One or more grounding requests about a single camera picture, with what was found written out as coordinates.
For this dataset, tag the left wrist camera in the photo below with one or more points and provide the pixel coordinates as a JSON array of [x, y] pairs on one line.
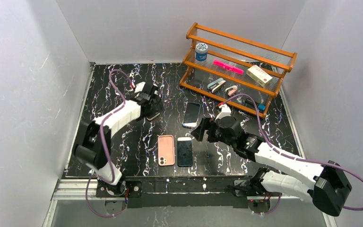
[[140, 87]]

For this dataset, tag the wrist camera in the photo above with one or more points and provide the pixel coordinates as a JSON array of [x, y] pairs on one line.
[[140, 87], [225, 111]]

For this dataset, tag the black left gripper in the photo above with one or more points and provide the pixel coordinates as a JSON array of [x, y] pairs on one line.
[[153, 106]]

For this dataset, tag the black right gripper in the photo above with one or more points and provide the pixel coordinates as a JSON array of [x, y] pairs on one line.
[[208, 131]]

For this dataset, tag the orange wooden shelf rack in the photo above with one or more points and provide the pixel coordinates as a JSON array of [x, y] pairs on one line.
[[239, 52]]

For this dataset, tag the pink stapler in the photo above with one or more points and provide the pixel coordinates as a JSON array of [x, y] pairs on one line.
[[230, 91]]

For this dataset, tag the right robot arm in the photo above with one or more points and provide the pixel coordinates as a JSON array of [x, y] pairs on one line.
[[325, 184]]

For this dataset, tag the teal and white stapler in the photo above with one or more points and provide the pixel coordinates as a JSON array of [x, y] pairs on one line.
[[215, 85]]

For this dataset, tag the blue lidded jar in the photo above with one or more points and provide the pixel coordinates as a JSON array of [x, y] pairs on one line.
[[201, 50]]

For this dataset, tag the pink highlighter pen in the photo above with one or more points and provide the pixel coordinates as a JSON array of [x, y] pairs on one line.
[[228, 67]]

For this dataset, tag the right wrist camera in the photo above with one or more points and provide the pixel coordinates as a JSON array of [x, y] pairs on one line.
[[225, 111]]

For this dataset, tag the pink phone case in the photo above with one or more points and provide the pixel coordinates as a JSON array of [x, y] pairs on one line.
[[166, 152]]

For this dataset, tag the bare black phone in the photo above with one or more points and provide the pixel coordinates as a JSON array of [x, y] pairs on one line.
[[184, 152]]

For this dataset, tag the white red carton box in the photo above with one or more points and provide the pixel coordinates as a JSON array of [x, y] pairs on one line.
[[259, 75]]

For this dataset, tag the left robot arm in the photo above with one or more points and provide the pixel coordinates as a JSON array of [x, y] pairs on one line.
[[93, 139]]

